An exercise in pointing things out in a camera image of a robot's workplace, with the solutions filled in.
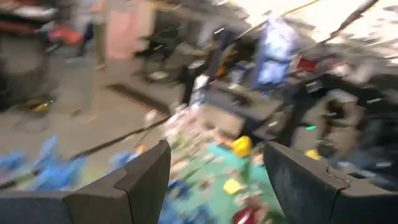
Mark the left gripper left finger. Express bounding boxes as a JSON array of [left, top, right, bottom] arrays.
[[0, 139, 172, 224]]

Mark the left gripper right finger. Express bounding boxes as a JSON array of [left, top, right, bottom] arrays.
[[263, 141, 398, 224]]

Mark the yellow artificial tulip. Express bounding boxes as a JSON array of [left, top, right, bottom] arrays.
[[223, 179, 243, 195], [304, 149, 323, 161], [232, 135, 253, 190]]

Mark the blue artificial flower bunch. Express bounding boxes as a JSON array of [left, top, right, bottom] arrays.
[[0, 135, 94, 191], [158, 180, 220, 224]]

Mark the pink artificial flower bunch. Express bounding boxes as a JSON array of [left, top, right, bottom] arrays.
[[161, 104, 224, 150], [146, 124, 206, 180]]

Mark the red glass vase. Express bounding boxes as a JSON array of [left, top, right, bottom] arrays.
[[231, 205, 265, 224]]

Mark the green table mat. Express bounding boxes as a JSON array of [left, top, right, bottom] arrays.
[[169, 141, 282, 224]]

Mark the grey computer desk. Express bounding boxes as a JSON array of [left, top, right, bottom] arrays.
[[198, 80, 284, 138]]

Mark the person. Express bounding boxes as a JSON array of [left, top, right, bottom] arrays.
[[251, 15, 300, 91]]

